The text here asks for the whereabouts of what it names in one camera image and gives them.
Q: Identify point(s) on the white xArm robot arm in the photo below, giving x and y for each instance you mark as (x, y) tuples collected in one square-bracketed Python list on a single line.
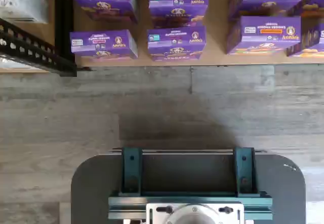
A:
[(192, 217)]

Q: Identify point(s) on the purple Annie's snack box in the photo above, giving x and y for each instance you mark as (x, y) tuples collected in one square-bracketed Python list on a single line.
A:
[(106, 6), (314, 6), (177, 8), (265, 4), (311, 39), (101, 41), (265, 31), (174, 41)]

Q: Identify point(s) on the white black patterned box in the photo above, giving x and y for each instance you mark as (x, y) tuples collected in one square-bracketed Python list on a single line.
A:
[(25, 8)]

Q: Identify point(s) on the black metal shelving unit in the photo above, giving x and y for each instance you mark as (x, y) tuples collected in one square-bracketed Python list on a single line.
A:
[(64, 31), (30, 47)]

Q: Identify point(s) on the black mounting bolt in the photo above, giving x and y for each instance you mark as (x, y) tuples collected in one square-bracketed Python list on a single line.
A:
[(225, 210)]

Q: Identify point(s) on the silver robot mounting plate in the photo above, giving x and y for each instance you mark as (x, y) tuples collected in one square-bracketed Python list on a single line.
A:
[(154, 217)]

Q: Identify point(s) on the teal aluminium mounting frame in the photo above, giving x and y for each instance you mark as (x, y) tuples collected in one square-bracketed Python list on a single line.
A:
[(131, 168)]

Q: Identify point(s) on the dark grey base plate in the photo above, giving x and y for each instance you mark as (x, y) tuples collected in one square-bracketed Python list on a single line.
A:
[(93, 183)]

